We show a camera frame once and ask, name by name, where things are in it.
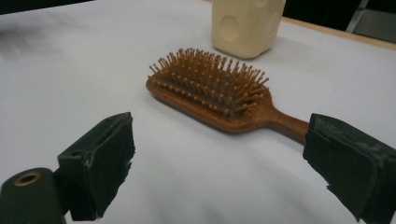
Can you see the wooden paddle hairbrush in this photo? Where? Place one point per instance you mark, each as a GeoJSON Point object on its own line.
{"type": "Point", "coordinates": [243, 119]}

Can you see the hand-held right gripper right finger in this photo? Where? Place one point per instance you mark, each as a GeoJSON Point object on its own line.
{"type": "Point", "coordinates": [351, 168]}

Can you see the grey metal stand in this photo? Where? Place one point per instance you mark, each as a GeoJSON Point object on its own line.
{"type": "Point", "coordinates": [373, 26]}

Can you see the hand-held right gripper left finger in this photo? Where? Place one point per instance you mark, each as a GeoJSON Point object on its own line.
{"type": "Point", "coordinates": [99, 168]}

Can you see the cream dimpled square container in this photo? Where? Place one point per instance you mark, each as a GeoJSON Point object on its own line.
{"type": "Point", "coordinates": [246, 28]}

